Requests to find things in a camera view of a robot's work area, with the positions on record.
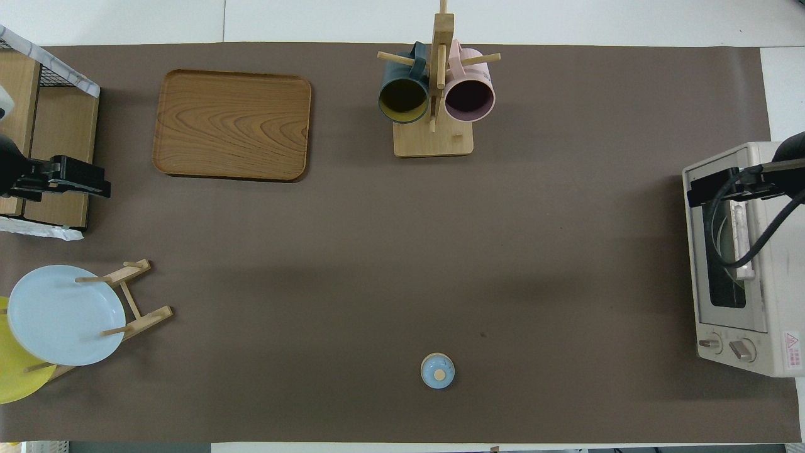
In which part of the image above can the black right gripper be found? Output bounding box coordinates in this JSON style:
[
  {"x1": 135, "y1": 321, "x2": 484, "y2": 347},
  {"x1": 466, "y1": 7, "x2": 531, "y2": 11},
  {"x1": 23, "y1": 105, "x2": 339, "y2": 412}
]
[{"x1": 687, "y1": 160, "x2": 790, "y2": 208}]

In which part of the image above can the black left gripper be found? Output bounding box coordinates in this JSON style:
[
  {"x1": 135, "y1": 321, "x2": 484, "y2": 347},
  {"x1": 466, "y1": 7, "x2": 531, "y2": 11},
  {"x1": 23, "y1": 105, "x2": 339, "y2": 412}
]
[{"x1": 11, "y1": 155, "x2": 112, "y2": 202}]

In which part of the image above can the beige toaster oven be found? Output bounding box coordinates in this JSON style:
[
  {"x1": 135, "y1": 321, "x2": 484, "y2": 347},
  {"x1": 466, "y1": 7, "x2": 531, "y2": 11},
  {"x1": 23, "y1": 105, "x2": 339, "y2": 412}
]
[{"x1": 682, "y1": 142, "x2": 805, "y2": 378}]

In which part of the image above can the white crumpled sheet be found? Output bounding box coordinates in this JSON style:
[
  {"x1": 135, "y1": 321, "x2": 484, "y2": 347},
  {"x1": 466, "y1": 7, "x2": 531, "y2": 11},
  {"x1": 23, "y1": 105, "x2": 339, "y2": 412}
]
[{"x1": 0, "y1": 216, "x2": 84, "y2": 242}]

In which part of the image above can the light blue plate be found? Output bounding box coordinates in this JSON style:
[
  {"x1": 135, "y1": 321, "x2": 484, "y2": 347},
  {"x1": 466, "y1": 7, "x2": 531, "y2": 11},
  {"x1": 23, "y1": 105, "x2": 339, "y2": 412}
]
[{"x1": 7, "y1": 265, "x2": 126, "y2": 367}]

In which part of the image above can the wooden plate rack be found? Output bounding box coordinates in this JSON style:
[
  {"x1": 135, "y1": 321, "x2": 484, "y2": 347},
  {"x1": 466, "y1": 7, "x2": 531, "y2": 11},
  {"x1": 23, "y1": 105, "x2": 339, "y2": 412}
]
[{"x1": 24, "y1": 259, "x2": 174, "y2": 383}]

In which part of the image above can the wooden serving tray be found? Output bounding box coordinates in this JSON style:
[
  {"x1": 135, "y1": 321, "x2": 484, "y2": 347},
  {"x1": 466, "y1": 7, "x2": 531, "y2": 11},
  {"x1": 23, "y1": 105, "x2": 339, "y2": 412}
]
[{"x1": 152, "y1": 69, "x2": 313, "y2": 182}]

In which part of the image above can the yellow plate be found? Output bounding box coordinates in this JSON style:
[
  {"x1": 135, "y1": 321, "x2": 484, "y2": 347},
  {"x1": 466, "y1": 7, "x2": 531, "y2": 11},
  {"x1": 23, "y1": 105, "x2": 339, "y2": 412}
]
[{"x1": 0, "y1": 296, "x2": 57, "y2": 405}]

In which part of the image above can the pink mug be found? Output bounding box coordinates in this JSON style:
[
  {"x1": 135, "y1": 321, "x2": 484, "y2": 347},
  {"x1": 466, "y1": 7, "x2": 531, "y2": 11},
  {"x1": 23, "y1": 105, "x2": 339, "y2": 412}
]
[{"x1": 444, "y1": 40, "x2": 496, "y2": 123}]

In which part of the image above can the wooden mug tree stand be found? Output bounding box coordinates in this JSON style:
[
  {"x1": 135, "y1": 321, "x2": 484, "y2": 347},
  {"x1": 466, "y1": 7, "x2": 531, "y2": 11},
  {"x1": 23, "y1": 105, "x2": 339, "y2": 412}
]
[{"x1": 377, "y1": 0, "x2": 501, "y2": 158}]

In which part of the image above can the brown table mat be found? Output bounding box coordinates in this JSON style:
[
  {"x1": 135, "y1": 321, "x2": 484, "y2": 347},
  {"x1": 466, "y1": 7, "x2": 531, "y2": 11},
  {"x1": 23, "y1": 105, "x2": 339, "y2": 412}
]
[{"x1": 0, "y1": 43, "x2": 802, "y2": 443}]

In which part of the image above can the dark blue mug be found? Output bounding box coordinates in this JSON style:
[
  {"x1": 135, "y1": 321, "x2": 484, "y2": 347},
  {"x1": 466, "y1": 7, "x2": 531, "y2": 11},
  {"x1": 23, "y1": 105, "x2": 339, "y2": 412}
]
[{"x1": 378, "y1": 42, "x2": 430, "y2": 125}]

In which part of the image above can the wire and wood shelf rack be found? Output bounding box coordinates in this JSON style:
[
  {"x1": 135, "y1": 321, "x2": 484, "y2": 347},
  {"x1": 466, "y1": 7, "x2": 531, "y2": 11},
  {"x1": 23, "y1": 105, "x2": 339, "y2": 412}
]
[{"x1": 0, "y1": 24, "x2": 101, "y2": 230}]

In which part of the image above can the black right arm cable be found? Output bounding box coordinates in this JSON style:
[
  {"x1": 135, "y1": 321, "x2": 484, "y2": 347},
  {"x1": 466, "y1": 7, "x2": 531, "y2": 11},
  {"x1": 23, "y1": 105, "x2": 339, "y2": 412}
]
[{"x1": 704, "y1": 169, "x2": 805, "y2": 270}]

